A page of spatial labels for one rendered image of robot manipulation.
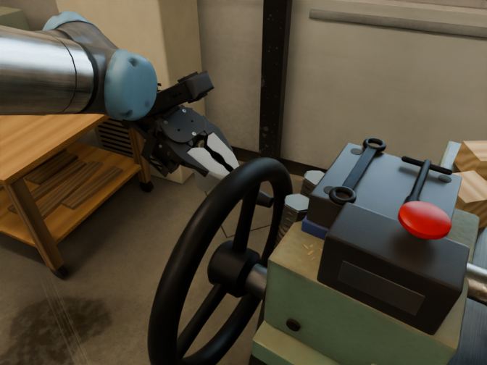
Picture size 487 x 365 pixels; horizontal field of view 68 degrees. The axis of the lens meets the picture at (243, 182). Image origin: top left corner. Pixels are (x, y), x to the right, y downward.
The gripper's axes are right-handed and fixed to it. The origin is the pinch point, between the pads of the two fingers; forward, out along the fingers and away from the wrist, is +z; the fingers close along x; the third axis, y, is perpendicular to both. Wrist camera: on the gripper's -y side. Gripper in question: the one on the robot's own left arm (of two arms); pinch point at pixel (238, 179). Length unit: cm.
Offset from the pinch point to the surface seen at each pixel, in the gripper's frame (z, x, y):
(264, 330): 12.0, 18.6, -8.6
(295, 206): 6.3, 12.6, -17.0
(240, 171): 0.5, 9.1, -11.7
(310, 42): -22, -107, 31
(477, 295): 19.8, 12.2, -22.4
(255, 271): 9.3, 10.6, -2.2
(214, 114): -40, -101, 91
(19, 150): -62, -10, 73
